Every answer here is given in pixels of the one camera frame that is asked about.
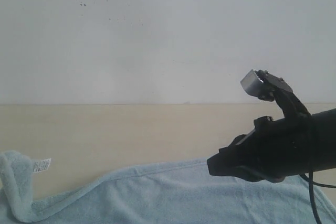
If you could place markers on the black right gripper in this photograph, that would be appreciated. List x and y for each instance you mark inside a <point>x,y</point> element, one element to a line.
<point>272,151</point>

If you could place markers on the light blue fluffy towel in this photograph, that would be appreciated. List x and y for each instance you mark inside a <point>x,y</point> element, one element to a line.
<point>181,192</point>

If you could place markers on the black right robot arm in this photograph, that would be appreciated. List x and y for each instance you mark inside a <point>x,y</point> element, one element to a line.
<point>323,141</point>

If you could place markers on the white towel care label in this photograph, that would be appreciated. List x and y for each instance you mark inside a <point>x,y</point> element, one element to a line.
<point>41,165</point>

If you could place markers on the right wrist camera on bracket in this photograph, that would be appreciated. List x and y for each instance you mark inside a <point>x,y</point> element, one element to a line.
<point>267,87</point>

